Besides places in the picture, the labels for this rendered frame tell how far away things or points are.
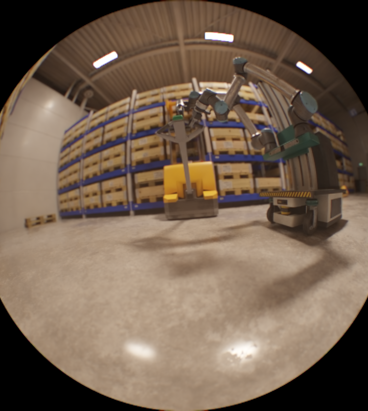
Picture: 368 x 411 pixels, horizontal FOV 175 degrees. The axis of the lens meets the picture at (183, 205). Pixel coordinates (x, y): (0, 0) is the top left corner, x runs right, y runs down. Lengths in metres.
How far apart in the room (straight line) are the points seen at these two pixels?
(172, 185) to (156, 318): 1.75
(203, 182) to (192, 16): 7.53
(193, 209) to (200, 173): 0.61
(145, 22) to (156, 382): 7.87
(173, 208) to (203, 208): 0.43
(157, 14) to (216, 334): 7.81
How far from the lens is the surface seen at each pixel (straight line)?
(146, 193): 2.73
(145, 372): 0.35
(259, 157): 3.12
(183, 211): 1.71
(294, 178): 1.39
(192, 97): 1.33
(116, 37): 7.88
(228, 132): 3.05
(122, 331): 0.41
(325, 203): 1.09
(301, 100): 1.02
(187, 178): 1.46
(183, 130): 1.09
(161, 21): 7.52
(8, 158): 5.94
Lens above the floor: 0.33
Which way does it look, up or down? 4 degrees down
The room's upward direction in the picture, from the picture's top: 5 degrees counter-clockwise
